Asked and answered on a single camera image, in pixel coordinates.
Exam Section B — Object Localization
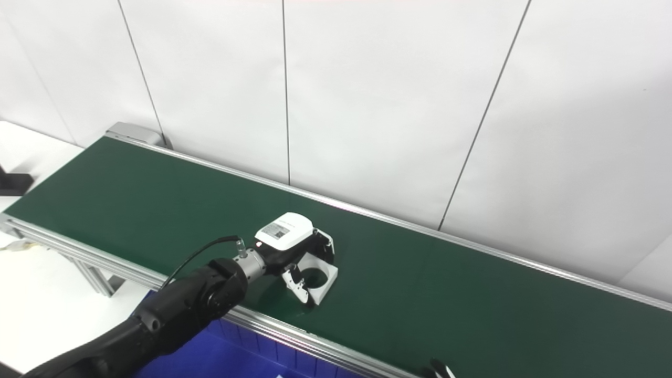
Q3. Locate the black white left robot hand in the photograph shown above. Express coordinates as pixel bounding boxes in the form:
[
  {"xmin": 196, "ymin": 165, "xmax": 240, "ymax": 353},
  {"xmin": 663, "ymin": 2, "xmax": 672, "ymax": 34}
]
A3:
[{"xmin": 254, "ymin": 212, "xmax": 335, "ymax": 306}]

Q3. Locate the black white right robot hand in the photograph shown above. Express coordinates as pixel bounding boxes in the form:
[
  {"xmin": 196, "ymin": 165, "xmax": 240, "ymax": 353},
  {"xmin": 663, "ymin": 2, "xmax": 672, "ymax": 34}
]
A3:
[{"xmin": 423, "ymin": 358, "xmax": 456, "ymax": 378}]

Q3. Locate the white square part round hole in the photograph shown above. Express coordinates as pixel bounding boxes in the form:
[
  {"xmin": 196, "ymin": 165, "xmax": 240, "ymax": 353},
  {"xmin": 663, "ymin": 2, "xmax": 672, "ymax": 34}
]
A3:
[{"xmin": 286, "ymin": 252, "xmax": 339, "ymax": 306}]

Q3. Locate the green conveyor belt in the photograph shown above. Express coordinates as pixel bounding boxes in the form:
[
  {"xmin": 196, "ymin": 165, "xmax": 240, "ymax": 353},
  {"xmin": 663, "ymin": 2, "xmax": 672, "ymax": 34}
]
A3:
[
  {"xmin": 3, "ymin": 136, "xmax": 672, "ymax": 378},
  {"xmin": 0, "ymin": 134, "xmax": 672, "ymax": 378}
]

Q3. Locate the blue plastic bin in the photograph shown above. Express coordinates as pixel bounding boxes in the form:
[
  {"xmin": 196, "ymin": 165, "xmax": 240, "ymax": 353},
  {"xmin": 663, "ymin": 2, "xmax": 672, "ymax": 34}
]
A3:
[{"xmin": 134, "ymin": 291, "xmax": 368, "ymax": 378}]

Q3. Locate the grey conveyor motor housing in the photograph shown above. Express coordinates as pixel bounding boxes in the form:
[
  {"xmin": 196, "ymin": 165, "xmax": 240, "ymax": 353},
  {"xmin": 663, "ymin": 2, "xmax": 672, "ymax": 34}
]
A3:
[{"xmin": 105, "ymin": 122, "xmax": 173, "ymax": 150}]

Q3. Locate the aluminium conveyor leg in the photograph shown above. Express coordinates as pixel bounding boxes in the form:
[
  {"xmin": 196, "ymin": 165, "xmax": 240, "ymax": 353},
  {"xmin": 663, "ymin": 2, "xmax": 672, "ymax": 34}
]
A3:
[{"xmin": 52, "ymin": 247, "xmax": 127, "ymax": 297}]

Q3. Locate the small black box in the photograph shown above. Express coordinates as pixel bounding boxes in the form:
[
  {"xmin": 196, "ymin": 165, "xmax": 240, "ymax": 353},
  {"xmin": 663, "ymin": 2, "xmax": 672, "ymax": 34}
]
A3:
[{"xmin": 0, "ymin": 165, "xmax": 35, "ymax": 197}]

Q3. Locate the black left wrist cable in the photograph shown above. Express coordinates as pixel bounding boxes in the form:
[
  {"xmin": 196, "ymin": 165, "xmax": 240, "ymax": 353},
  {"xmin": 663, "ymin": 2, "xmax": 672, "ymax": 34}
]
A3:
[{"xmin": 157, "ymin": 235, "xmax": 247, "ymax": 292}]

